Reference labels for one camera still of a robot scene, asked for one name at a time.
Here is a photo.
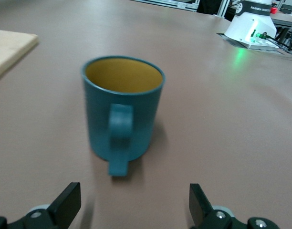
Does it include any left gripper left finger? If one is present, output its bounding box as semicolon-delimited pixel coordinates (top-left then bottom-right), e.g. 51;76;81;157
10;182;82;229

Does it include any teal cup yellow inside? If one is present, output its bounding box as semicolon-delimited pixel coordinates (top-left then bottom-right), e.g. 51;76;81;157
80;55;166;177

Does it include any aluminium frame rail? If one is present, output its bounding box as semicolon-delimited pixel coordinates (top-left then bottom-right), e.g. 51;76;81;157
131;0;235;19

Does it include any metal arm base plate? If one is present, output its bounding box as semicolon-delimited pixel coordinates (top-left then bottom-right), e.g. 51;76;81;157
217;32;285;52

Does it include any black base cable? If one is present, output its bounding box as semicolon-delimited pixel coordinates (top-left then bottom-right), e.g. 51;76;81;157
260;33;292;59

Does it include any brown table cover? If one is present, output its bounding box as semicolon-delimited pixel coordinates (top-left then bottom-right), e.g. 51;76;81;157
0;0;292;229

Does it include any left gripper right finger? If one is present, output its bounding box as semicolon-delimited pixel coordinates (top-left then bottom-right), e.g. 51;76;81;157
189;183;235;229

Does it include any wooden cutting board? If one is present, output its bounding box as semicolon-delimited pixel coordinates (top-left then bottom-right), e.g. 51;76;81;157
0;29;39;83

